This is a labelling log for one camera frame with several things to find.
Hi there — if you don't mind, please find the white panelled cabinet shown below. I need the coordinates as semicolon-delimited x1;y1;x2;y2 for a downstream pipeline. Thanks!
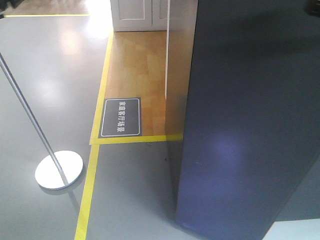
110;0;169;32

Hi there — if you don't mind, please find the dark floor sign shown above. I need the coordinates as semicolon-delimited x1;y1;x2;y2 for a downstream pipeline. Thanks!
99;97;142;138

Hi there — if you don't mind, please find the open fridge door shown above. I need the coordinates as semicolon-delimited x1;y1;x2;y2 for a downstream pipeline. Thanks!
175;0;320;240

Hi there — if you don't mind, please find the silver floor lamp stand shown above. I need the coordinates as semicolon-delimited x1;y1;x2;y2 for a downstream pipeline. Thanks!
0;56;84;190

